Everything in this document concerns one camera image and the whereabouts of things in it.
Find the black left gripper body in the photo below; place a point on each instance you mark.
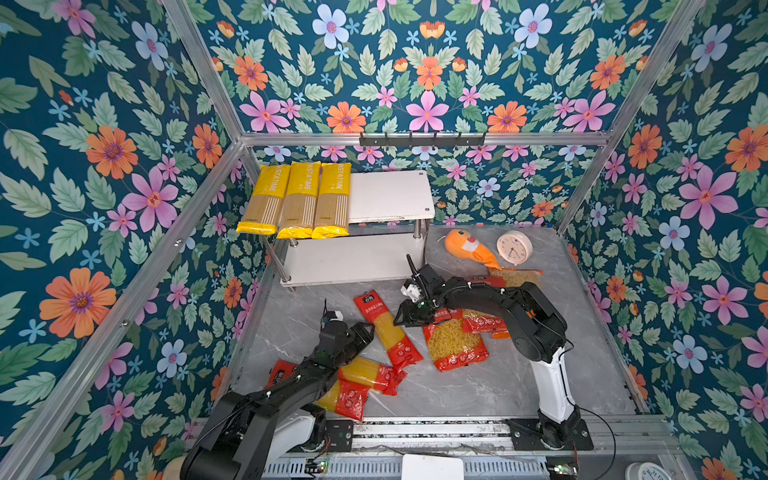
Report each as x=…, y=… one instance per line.
x=349, y=350

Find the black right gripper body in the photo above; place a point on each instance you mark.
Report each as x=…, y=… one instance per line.
x=427, y=308

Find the red spaghetti pack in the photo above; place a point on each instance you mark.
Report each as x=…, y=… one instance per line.
x=399, y=347
x=381, y=378
x=345, y=398

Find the red macaroni bag large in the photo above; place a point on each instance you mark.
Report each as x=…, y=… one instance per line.
x=451, y=347

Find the red macaroni bag small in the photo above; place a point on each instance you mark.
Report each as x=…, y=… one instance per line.
x=477, y=322

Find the red spaghetti pack front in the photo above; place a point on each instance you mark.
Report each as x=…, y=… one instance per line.
x=345, y=398

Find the yellow spaghetti pack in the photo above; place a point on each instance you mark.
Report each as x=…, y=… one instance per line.
x=299, y=205
x=263, y=212
x=332, y=208

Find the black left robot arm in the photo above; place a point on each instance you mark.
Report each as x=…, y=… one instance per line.
x=236, y=440

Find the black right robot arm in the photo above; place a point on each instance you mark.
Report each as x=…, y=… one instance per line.
x=536, y=328

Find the white two-tier shelf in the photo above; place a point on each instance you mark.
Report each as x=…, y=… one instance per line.
x=389, y=215

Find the orange fish plush toy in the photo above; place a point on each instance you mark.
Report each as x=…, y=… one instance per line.
x=462, y=244

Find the orange macaroni bag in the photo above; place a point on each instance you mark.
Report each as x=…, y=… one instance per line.
x=509, y=278

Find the pink round alarm clock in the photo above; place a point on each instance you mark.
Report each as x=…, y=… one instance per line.
x=514, y=247

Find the white box at bottom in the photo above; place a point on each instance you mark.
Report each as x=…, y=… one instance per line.
x=429, y=467

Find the beige cushion bottom left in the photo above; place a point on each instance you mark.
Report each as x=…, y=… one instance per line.
x=172, y=470

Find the white round device bottom right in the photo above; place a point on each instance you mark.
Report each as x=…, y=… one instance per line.
x=646, y=471

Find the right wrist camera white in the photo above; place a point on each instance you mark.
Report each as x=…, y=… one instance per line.
x=412, y=291

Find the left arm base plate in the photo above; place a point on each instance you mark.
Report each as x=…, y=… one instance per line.
x=329, y=436

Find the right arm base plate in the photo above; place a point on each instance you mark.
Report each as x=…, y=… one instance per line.
x=529, y=434

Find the black hook rail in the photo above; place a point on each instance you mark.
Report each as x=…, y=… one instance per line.
x=411, y=139

